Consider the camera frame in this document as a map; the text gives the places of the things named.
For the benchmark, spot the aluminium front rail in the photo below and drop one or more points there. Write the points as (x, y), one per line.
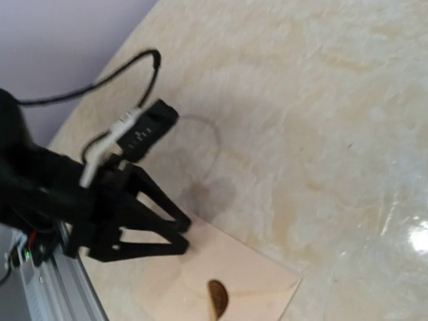
(59, 289)

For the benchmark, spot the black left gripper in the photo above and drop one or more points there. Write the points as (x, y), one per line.
(116, 208)

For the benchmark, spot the pink envelope with flap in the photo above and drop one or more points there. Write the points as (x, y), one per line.
(175, 287)

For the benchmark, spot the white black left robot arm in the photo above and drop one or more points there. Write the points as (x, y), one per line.
(41, 182)

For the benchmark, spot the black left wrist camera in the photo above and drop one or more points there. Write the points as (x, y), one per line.
(148, 128)

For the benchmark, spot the round brown seal sticker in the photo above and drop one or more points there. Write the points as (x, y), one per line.
(218, 299)

